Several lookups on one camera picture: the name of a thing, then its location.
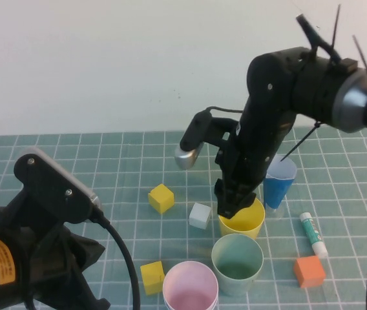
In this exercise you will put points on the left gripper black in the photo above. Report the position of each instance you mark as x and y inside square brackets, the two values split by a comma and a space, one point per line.
[12, 226]

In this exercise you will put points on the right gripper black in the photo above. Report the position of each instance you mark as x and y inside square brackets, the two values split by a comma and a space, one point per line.
[251, 155]

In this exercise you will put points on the yellow plastic cup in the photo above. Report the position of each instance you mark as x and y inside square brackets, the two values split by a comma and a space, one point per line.
[248, 223]

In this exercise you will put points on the green plastic cup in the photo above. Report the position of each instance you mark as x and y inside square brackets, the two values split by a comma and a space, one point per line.
[235, 255]

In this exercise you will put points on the pink plastic cup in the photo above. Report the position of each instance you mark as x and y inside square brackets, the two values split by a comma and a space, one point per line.
[190, 284]

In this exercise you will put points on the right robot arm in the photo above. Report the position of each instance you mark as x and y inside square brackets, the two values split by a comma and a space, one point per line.
[267, 74]

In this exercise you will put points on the white foam cube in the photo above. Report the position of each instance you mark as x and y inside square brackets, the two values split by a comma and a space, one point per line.
[199, 216]

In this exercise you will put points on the blue paper cone cup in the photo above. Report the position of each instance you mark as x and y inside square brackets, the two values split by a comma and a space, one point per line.
[277, 190]

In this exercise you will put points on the yellow foam cube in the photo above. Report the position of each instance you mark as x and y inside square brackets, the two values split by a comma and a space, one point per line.
[152, 277]
[161, 197]

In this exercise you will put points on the green and white glue stick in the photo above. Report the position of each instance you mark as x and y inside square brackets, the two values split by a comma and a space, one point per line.
[312, 232]

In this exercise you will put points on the orange foam cube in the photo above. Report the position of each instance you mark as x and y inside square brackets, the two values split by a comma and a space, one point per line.
[309, 271]

